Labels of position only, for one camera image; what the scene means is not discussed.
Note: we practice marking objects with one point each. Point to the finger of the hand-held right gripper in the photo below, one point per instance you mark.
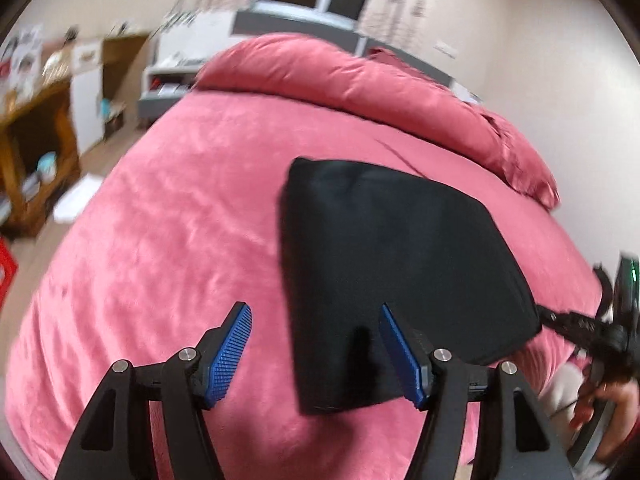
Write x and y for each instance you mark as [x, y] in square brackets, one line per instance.
[575, 325]
[606, 287]

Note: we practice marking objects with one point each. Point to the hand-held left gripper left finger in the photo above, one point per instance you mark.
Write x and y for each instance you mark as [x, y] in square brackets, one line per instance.
[227, 355]

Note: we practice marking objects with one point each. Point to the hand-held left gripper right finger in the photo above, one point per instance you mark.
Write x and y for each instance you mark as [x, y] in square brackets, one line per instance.
[402, 357]

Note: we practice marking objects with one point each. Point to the black pants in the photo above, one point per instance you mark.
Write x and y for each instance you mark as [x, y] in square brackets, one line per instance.
[395, 270]

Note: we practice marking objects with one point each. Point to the person's right hand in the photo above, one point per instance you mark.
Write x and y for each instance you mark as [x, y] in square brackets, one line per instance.
[617, 405]

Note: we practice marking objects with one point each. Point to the pink bed blanket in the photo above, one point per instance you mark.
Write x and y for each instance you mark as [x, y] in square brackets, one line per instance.
[175, 240]

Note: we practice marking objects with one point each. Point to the white paper sheet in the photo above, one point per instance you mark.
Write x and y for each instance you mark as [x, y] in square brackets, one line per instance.
[77, 197]

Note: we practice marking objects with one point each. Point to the red box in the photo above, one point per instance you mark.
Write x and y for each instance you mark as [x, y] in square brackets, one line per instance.
[6, 270]

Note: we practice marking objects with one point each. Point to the white cup with teal lid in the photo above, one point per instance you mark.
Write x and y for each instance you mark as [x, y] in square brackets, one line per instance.
[47, 166]

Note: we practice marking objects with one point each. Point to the grey and white nightstand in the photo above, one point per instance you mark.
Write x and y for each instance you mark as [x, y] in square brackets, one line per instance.
[160, 90]

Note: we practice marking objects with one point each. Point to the pink puffy duvet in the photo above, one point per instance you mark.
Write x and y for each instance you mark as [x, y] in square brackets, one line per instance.
[360, 80]

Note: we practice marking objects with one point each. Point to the brown wooden cabinet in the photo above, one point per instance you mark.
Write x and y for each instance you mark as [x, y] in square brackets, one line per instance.
[122, 85]

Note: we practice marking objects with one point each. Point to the white cabinet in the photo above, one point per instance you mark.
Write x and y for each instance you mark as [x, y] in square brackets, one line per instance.
[87, 100]

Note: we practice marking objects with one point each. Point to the wooden shelf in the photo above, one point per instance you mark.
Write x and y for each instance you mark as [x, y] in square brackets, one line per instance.
[35, 130]

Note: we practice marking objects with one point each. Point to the white patterned board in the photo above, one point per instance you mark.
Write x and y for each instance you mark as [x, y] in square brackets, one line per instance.
[200, 32]

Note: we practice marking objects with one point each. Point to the grey headboard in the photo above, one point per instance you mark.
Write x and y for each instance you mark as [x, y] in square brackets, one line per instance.
[300, 22]

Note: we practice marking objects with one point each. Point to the white wall socket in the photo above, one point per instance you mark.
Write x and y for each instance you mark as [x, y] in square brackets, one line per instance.
[446, 50]

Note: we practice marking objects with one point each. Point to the wall poster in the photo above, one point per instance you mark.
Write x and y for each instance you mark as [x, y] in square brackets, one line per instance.
[22, 57]

